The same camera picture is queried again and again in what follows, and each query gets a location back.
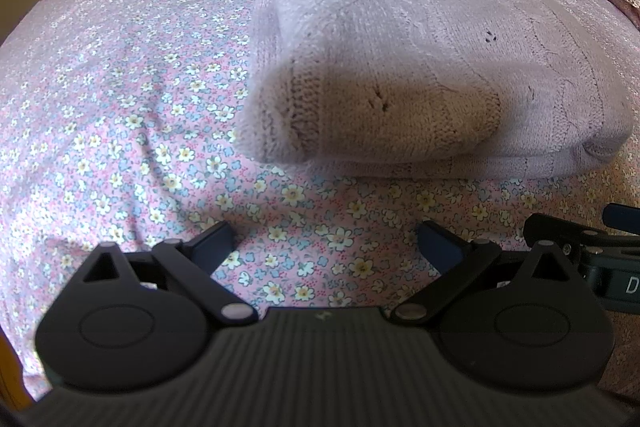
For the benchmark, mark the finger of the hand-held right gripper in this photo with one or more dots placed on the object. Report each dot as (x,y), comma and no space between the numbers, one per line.
(622,218)
(555,232)

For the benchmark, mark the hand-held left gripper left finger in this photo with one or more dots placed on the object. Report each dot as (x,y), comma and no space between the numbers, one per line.
(212,244)

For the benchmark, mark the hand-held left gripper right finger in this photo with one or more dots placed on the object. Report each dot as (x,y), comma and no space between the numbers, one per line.
(440,247)

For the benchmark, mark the lilac knitted sweater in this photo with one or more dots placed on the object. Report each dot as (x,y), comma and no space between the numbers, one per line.
(425,57)

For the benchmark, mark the pink floral bed sheet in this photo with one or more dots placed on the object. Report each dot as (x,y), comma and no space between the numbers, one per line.
(125,107)

